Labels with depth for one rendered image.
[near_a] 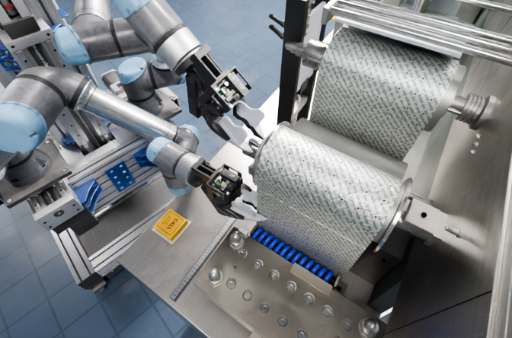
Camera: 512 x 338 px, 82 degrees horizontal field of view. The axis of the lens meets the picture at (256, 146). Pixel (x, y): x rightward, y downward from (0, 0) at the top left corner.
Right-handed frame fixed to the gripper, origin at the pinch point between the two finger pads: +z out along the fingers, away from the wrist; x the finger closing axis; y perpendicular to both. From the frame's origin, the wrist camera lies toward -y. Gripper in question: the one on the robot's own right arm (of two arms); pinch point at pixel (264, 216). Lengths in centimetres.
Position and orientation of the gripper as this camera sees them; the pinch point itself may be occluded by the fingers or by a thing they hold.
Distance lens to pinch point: 71.8
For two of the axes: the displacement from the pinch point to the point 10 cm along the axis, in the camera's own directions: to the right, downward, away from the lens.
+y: 0.0, -6.3, -7.7
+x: 5.5, -6.5, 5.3
